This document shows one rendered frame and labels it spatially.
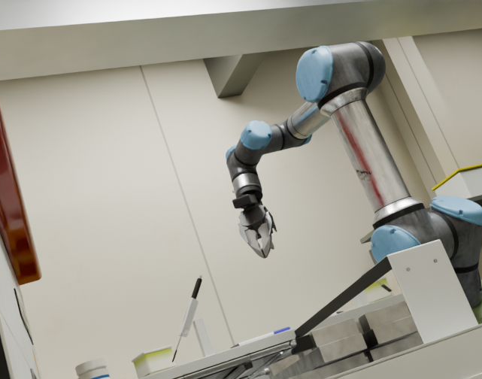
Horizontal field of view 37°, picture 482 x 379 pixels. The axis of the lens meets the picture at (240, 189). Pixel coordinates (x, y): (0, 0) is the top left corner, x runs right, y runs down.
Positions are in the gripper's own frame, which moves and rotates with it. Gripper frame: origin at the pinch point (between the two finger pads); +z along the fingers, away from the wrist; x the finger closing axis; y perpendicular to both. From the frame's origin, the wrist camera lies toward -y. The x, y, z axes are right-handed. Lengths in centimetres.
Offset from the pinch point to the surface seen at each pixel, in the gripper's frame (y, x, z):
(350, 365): -36, -18, 49
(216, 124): 229, 64, -256
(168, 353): -11.8, 24.7, 22.8
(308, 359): -36, -12, 46
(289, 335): -10.5, -3.3, 28.5
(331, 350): -41, -17, 48
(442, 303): -50, -36, 50
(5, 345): -101, 2, 61
